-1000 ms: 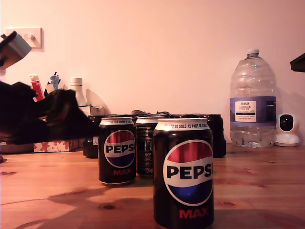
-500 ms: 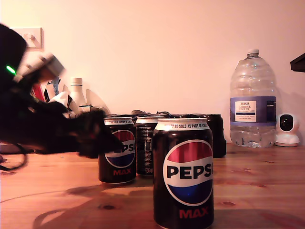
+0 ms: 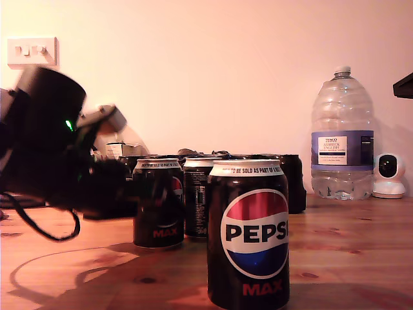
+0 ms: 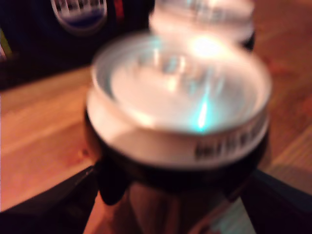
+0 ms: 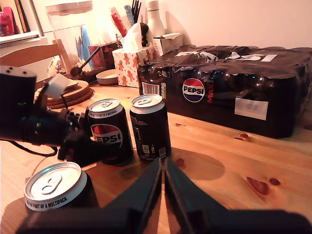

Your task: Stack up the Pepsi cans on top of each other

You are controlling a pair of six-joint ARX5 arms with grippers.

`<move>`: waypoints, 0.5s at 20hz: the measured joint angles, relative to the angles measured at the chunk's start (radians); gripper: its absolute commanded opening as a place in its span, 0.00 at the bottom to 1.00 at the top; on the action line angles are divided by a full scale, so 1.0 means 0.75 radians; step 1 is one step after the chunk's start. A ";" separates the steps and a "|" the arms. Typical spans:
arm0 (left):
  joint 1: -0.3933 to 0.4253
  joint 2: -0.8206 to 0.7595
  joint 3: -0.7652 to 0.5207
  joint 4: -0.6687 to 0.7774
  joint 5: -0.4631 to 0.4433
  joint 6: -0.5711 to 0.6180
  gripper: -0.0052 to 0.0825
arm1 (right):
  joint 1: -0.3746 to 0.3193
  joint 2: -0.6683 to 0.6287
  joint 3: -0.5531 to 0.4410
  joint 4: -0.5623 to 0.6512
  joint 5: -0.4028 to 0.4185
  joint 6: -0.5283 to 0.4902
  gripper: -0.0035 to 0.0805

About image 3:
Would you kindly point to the small dark object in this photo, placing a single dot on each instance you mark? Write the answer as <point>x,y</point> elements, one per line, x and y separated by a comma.
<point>3,215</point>

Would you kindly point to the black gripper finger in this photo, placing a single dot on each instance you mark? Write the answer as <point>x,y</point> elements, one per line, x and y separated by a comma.
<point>113,200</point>
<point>405,87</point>

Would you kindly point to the shrink-wrapped Pepsi can multipack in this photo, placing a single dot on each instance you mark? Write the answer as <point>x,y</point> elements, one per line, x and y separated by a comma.
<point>293,187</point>

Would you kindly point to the small brown carton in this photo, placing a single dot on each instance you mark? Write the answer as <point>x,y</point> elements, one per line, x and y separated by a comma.
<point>132,150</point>

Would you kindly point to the large clear water bottle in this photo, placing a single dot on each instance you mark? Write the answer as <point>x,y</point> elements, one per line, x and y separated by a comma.
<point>342,113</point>

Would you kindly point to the white wall switch plate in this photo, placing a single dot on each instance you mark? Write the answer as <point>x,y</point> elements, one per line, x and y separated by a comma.
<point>32,59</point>

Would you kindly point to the small white round camera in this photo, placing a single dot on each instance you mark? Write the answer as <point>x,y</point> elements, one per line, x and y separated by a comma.
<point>388,190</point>

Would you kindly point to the small white printed carton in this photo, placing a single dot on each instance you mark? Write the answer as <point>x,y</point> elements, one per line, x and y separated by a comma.
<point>113,149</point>

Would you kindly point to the black Pepsi Max can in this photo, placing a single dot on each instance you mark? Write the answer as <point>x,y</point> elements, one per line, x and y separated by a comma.
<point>197,200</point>
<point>248,206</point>
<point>164,232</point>

